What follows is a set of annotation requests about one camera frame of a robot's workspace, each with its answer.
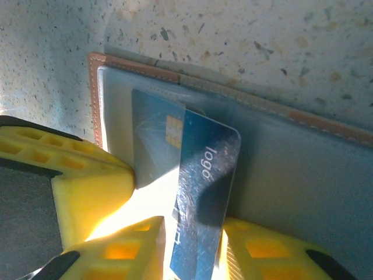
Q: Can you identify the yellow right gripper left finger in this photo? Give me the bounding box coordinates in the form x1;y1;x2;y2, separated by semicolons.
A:
31;215;167;280

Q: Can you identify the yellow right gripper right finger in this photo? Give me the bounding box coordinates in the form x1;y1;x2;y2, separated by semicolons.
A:
217;217;361;280

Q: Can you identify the blue credit card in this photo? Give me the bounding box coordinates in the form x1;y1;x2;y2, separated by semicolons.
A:
131;89;242;280

